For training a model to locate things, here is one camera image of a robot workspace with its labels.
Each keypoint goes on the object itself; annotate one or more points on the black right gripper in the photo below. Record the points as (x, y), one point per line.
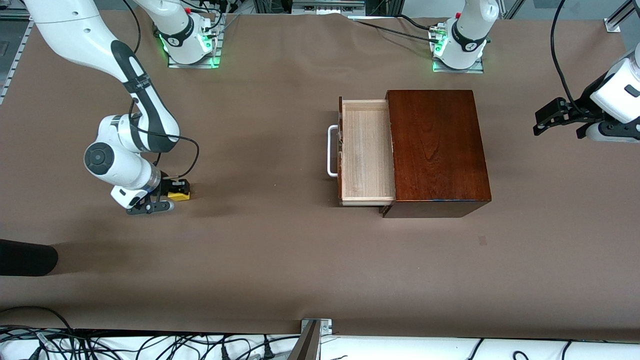
(165, 187)

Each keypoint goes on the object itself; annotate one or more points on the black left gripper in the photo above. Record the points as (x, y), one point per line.
(584, 106)

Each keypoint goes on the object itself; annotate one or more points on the yellow cube block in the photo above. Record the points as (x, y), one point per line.
(179, 196)

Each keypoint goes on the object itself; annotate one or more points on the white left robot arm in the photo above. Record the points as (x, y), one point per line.
(622, 85)

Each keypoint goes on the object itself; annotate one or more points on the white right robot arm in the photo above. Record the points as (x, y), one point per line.
(145, 115)

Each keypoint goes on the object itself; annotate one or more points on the dark brown wooden cabinet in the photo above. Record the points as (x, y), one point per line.
(440, 150)

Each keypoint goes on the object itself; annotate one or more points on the black cylindrical object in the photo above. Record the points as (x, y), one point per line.
(27, 257)

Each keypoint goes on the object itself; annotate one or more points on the aluminium profile bar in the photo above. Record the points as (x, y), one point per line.
(306, 347)

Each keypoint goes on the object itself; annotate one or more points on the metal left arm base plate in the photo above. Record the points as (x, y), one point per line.
(472, 69)

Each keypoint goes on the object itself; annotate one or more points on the short aluminium rail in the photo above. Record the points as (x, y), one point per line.
(612, 25)

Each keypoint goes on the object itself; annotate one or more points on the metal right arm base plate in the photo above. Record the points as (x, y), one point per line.
(216, 47)

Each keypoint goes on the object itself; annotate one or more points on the small metal corner bracket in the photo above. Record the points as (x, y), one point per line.
(325, 327)

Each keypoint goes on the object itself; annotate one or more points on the long aluminium rail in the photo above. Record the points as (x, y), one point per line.
(15, 60)

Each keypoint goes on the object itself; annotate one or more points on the aluminium frame structure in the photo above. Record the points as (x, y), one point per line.
(320, 6)

